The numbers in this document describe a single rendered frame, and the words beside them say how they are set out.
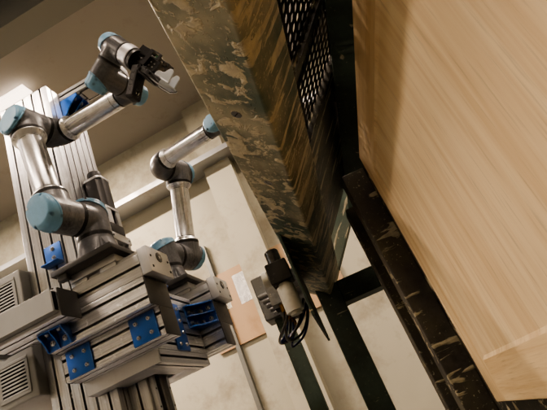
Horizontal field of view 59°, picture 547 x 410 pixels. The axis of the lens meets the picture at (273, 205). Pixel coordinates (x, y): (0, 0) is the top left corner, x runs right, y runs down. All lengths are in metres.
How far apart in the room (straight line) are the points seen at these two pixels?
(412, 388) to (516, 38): 4.07
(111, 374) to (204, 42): 1.25
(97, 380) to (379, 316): 3.10
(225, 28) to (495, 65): 0.31
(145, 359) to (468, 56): 1.36
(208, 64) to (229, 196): 4.30
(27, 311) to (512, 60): 1.41
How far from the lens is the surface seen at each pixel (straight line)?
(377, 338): 4.43
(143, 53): 1.62
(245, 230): 4.78
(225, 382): 4.78
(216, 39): 0.64
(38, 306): 1.57
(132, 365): 1.66
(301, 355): 1.92
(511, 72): 0.44
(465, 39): 0.49
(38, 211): 1.65
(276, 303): 1.45
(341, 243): 2.03
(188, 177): 2.35
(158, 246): 2.13
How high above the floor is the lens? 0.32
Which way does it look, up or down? 25 degrees up
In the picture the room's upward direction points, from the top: 24 degrees counter-clockwise
